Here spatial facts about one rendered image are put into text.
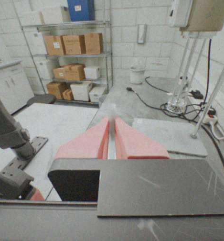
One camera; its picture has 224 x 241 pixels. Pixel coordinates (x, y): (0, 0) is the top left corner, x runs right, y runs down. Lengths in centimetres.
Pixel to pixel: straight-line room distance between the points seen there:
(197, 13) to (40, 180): 65
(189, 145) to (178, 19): 43
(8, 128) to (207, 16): 61
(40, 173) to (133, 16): 238
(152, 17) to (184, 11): 206
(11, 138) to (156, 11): 239
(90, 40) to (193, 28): 195
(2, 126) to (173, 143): 60
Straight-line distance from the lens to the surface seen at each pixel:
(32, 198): 26
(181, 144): 59
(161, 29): 248
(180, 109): 51
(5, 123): 48
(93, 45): 226
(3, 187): 24
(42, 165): 55
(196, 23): 42
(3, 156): 68
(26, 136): 51
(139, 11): 249
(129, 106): 79
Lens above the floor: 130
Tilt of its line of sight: 37 degrees down
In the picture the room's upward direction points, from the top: 2 degrees counter-clockwise
